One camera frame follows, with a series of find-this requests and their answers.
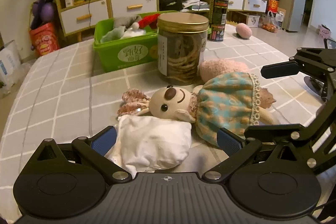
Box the white paper bag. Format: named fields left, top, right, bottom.
left=1, top=40, right=21, bottom=88

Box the green plastic bin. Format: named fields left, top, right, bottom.
left=93, top=11, right=166, bottom=72

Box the white small pillow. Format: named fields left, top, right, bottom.
left=105, top=115, right=192, bottom=177

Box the white red plush toy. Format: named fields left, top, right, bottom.
left=121, top=13, right=159, bottom=39

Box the black bag in cabinet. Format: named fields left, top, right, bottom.
left=159, top=0, right=183, bottom=11

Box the grey checkered tablecloth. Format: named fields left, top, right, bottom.
left=1, top=25, right=323, bottom=223

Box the wooden white drawer cabinet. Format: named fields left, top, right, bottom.
left=55, top=0, right=267, bottom=36

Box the dark cylindrical snack can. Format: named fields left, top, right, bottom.
left=209, top=0, right=228, bottom=42

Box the red printed bag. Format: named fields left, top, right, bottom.
left=29, top=22, right=60, bottom=56

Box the bunny doll teal dress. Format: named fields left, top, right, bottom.
left=117, top=72, right=278, bottom=145

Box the grey plush hedgehog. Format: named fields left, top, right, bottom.
left=113, top=15, right=142, bottom=28

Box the gold lid glass jar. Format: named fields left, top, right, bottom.
left=157, top=12, right=209, bottom=85

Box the pink knitted ball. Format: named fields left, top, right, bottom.
left=236, top=23, right=252, bottom=39

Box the pink fluffy plush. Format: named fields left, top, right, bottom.
left=199, top=59, right=249, bottom=83

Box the purple plush toy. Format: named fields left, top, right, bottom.
left=30, top=0, right=56, bottom=30

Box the white rabbit hand puppet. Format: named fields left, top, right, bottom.
left=100, top=26, right=126, bottom=43

